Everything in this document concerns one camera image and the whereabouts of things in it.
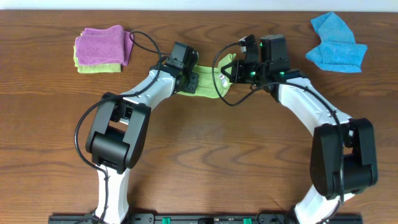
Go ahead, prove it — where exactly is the light green microfiber cloth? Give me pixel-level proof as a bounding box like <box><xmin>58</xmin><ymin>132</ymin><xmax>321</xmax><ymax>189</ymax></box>
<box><xmin>178</xmin><ymin>54</ymin><xmax>236</xmax><ymax>98</ymax></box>

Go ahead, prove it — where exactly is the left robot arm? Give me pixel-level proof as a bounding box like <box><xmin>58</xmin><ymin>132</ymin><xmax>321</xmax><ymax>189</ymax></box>
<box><xmin>85</xmin><ymin>64</ymin><xmax>199</xmax><ymax>223</ymax></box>

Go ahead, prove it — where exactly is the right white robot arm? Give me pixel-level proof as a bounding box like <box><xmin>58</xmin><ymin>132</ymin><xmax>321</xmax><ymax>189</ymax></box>
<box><xmin>221</xmin><ymin>60</ymin><xmax>378</xmax><ymax>223</ymax></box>

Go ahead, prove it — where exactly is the green folded cloth under purple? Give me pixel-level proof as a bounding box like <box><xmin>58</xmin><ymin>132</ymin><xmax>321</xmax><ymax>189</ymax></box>
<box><xmin>73</xmin><ymin>37</ymin><xmax>121</xmax><ymax>74</ymax></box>

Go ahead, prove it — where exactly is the blue crumpled cloth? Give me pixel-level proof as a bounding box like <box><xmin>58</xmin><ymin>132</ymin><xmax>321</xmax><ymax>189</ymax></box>
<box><xmin>305</xmin><ymin>12</ymin><xmax>368</xmax><ymax>73</ymax></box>

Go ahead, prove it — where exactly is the right black camera cable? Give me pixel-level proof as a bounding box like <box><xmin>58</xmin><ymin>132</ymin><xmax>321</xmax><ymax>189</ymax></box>
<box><xmin>211</xmin><ymin>42</ymin><xmax>346</xmax><ymax>223</ymax></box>

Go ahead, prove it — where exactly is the black camera cable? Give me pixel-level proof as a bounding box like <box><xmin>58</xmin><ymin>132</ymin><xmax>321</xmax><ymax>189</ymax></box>
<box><xmin>73</xmin><ymin>30</ymin><xmax>172</xmax><ymax>224</ymax></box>
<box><xmin>211</xmin><ymin>42</ymin><xmax>346</xmax><ymax>223</ymax></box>

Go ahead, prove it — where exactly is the left black camera cable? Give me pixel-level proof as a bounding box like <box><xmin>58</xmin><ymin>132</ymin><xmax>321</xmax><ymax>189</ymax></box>
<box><xmin>73</xmin><ymin>30</ymin><xmax>172</xmax><ymax>224</ymax></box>

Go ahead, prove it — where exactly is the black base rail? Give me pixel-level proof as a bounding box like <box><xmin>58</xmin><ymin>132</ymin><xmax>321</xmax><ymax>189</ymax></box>
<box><xmin>48</xmin><ymin>213</ymin><xmax>364</xmax><ymax>224</ymax></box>

